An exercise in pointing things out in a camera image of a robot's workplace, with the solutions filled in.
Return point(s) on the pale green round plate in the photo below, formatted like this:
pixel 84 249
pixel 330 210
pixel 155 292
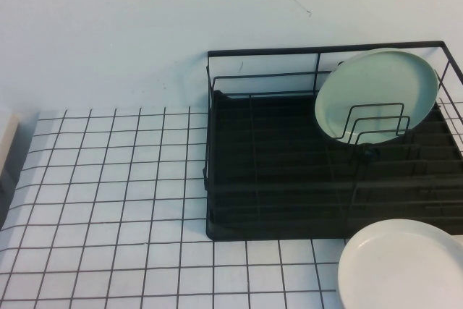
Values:
pixel 376 84

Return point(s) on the black plastic drain tray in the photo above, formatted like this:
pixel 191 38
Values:
pixel 275 131

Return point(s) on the white box at left edge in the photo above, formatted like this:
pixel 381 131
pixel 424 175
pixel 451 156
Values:
pixel 7 135

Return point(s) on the white round plate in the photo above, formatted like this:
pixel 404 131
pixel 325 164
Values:
pixel 401 273

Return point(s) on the white black-grid table mat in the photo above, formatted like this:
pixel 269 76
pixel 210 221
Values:
pixel 108 182

